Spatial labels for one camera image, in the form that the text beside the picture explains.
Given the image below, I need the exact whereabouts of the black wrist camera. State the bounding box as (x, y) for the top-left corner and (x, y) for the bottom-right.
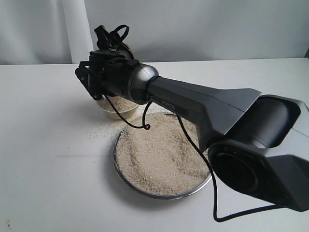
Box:
(75, 67), (103, 101)

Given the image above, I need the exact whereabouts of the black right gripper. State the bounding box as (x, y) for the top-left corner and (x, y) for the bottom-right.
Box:
(88, 25), (135, 73)

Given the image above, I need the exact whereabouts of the small cream ceramic bowl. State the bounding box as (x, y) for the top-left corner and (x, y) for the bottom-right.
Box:
(96, 96), (139, 119)

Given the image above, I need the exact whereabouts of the white curtain backdrop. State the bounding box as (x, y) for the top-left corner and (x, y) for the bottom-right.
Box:
(0, 0), (93, 65)

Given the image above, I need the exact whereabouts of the round steel rice tray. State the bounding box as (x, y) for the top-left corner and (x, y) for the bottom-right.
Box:
(113, 112), (211, 200)

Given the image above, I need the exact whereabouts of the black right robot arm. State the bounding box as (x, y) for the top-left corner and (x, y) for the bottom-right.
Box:
(88, 25), (309, 212)

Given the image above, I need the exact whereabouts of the brown wooden cup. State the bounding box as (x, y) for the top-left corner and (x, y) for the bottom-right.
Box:
(120, 43), (136, 59)

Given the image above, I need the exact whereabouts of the black camera cable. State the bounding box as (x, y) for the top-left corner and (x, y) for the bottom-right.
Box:
(78, 24), (278, 223)

